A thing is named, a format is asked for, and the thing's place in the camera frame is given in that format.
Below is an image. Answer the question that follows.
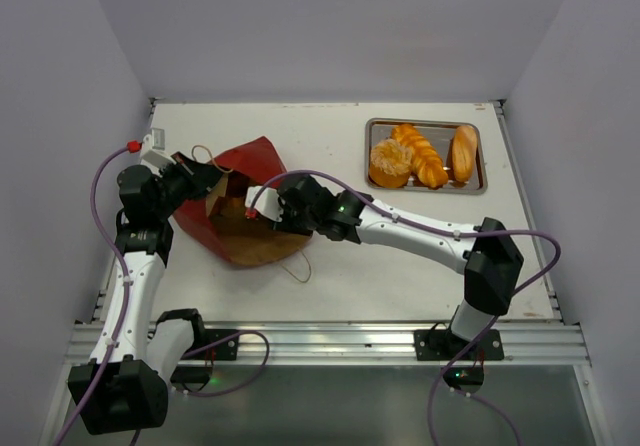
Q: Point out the red paper bag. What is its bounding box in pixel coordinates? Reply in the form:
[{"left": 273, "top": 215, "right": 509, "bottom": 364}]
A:
[{"left": 173, "top": 136, "right": 310, "bottom": 267}]

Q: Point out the round crumble fake bread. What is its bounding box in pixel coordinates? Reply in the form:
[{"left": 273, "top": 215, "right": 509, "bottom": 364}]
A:
[{"left": 368, "top": 139, "right": 412, "bottom": 189}]

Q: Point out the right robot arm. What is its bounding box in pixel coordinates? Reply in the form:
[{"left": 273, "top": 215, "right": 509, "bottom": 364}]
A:
[{"left": 259, "top": 175, "right": 524, "bottom": 359}]

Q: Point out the aluminium mounting rail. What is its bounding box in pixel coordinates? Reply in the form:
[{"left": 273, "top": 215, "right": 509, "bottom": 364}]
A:
[{"left": 64, "top": 319, "right": 596, "bottom": 367}]

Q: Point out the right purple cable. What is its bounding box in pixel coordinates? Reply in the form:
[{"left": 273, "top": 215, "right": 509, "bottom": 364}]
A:
[{"left": 244, "top": 168, "right": 562, "bottom": 446}]

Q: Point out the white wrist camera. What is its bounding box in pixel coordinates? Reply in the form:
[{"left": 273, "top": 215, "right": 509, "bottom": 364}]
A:
[
  {"left": 245, "top": 186, "right": 283, "bottom": 222},
  {"left": 126, "top": 128, "right": 174, "bottom": 170}
]

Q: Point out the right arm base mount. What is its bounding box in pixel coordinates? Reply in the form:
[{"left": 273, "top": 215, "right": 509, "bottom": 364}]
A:
[{"left": 413, "top": 323, "right": 505, "bottom": 393}]

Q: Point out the oval fake bread loaf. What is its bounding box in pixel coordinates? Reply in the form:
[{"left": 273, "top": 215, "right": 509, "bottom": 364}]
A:
[{"left": 451, "top": 125, "right": 478, "bottom": 183}]

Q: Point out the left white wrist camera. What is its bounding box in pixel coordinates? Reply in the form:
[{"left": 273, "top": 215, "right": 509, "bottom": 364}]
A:
[{"left": 126, "top": 128, "right": 174, "bottom": 170}]

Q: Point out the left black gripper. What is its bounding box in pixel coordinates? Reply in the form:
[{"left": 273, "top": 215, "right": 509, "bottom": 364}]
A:
[{"left": 152, "top": 151, "right": 227, "bottom": 219}]

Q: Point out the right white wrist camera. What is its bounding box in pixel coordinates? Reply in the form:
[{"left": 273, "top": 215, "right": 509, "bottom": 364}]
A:
[{"left": 245, "top": 186, "right": 283, "bottom": 222}]

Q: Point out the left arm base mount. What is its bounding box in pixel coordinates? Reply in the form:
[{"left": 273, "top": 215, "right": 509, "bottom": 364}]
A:
[{"left": 171, "top": 328, "right": 238, "bottom": 392}]

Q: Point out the metal tray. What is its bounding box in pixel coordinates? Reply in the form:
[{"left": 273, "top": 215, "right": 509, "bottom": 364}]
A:
[{"left": 365, "top": 118, "right": 488, "bottom": 194}]

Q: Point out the braided fake bread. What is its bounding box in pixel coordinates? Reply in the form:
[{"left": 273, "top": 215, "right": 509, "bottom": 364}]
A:
[{"left": 391, "top": 123, "right": 449, "bottom": 189}]

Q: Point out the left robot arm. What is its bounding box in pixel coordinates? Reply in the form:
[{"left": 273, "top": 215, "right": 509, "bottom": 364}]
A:
[{"left": 68, "top": 153, "right": 223, "bottom": 435}]

